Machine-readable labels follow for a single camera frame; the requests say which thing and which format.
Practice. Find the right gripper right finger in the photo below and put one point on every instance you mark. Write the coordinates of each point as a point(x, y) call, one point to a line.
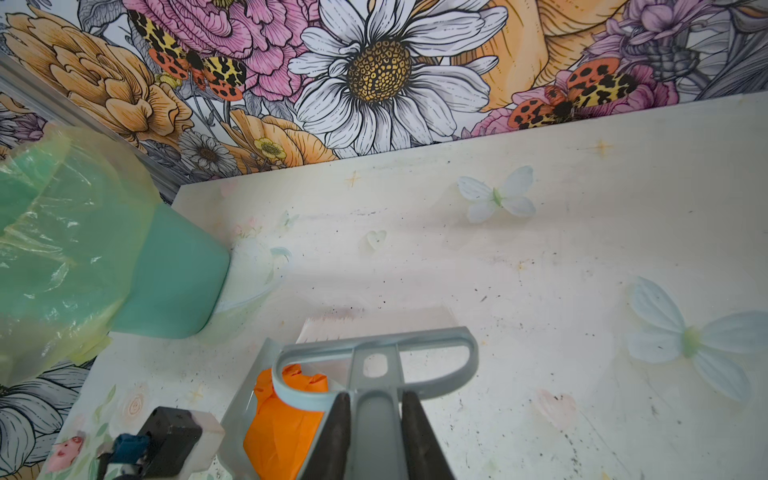
point(424, 457)

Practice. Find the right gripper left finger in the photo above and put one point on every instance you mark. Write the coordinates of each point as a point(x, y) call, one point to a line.
point(328, 458)

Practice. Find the grey-blue dustpan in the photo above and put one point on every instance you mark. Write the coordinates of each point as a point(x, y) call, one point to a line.
point(240, 414)

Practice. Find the grey-blue hand brush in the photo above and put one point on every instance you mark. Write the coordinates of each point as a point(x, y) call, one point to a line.
point(375, 383)

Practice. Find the orange paper scrap right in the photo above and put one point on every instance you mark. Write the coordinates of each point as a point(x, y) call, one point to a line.
point(279, 438)

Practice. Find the small pink pig toy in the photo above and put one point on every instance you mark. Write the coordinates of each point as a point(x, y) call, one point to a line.
point(64, 454)

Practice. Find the green bin with bag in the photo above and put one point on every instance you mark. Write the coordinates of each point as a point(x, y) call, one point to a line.
point(88, 248)

